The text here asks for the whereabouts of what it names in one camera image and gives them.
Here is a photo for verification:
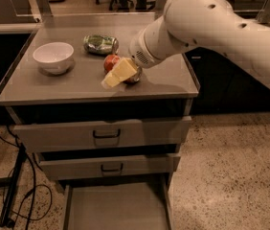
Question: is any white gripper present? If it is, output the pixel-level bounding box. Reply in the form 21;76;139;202
101;28;162;88

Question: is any red coke can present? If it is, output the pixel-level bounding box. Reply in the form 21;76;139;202
103;55;142;84

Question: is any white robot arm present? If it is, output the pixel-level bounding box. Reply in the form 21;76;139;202
101;0;270;89

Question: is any green soda can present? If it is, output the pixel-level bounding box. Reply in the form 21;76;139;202
83;34;119;56

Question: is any grey drawer cabinet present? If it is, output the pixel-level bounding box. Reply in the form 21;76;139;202
0;12;201;230

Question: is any top drawer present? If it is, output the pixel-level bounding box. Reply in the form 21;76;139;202
14;116;191;152

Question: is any middle drawer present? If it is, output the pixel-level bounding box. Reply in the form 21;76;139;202
40;153;180;180

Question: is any open bottom drawer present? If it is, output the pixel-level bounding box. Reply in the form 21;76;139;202
60;175;174;230

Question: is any white bowl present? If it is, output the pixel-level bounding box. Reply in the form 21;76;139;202
33;42;74;75

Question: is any black floor bar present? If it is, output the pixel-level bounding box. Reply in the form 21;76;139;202
0;145;26;227

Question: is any black cable on floor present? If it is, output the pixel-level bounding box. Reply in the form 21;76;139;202
0;125;53;230

